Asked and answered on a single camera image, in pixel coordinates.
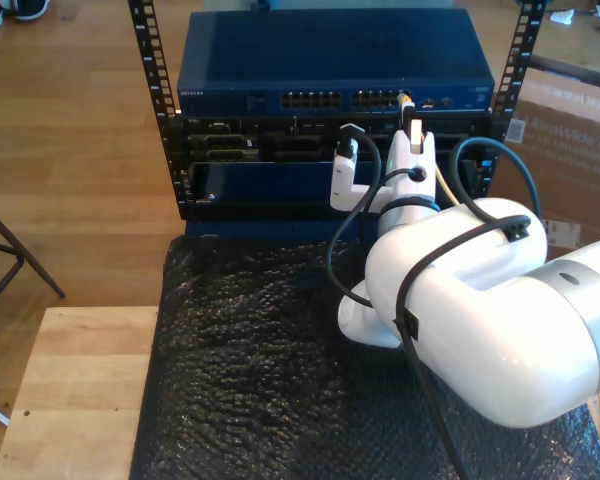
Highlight black rack server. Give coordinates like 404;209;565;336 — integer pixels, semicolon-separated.
179;115;491;164

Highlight dark shoe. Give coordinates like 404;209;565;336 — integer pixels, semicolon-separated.
13;0;52;22

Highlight black metal stool frame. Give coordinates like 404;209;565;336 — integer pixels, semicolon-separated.
0;197;66;321

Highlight brown cardboard box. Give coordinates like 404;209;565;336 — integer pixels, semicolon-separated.
489;67;600;251

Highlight blue network switch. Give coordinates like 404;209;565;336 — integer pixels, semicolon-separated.
176;8;496;117

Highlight black bubble mat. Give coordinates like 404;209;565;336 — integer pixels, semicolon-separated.
129;230;600;480

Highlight yellow network cable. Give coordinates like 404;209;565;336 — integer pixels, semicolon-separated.
397;88;600;447

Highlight black perforated rack post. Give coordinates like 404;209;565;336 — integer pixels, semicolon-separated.
467;0;549;221
127;0;194;222

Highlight blue rack shelf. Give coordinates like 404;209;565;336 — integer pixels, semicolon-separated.
187;159;481;221

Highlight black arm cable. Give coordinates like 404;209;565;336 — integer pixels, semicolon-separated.
392;137;541;480

